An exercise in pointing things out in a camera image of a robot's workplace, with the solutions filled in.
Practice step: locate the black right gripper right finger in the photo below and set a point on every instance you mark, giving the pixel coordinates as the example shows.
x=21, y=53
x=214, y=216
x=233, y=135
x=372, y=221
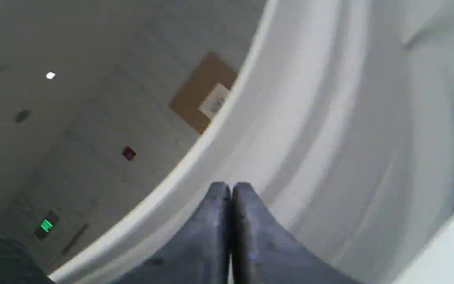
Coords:
x=264, y=252

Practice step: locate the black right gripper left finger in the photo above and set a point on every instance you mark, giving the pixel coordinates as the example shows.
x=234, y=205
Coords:
x=198, y=253

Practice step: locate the red ceiling alarm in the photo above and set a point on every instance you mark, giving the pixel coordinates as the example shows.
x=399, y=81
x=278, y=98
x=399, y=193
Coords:
x=128, y=153

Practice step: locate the brown cardboard ceiling panel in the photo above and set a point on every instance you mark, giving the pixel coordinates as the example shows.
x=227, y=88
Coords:
x=186, y=103

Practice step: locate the green exit sign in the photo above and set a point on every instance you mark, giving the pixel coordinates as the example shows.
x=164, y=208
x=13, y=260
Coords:
x=46, y=225

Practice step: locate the white ceiling light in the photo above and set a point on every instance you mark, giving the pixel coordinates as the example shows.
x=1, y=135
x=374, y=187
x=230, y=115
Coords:
x=51, y=75

